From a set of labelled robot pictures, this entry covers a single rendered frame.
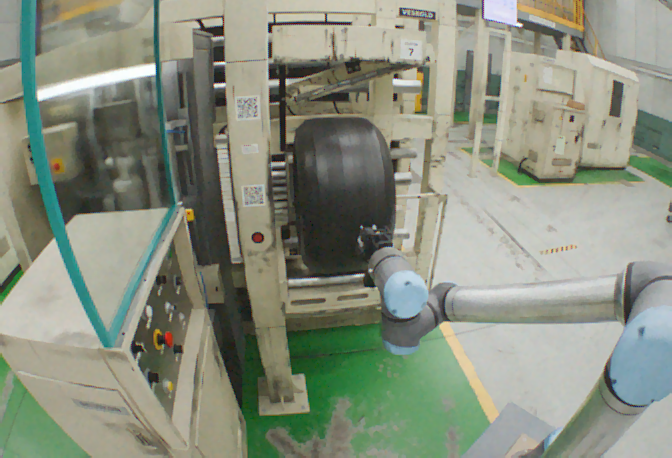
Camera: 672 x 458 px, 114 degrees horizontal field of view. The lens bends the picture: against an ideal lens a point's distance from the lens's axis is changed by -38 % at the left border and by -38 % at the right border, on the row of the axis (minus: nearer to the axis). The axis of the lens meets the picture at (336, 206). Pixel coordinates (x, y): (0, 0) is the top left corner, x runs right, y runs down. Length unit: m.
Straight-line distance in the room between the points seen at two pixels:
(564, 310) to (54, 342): 0.90
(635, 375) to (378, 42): 1.29
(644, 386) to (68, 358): 0.88
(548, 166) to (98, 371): 5.70
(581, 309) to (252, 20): 1.07
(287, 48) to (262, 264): 0.80
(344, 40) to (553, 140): 4.66
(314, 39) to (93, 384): 1.25
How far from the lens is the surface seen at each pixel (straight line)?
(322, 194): 0.99
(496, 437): 1.29
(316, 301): 1.31
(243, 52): 1.07
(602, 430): 0.58
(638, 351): 0.46
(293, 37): 1.33
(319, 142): 1.05
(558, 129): 5.70
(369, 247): 0.89
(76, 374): 0.75
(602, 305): 0.63
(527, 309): 0.69
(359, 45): 1.36
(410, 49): 1.43
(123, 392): 0.72
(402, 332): 0.78
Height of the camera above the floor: 1.67
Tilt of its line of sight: 25 degrees down
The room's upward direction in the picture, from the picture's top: 1 degrees clockwise
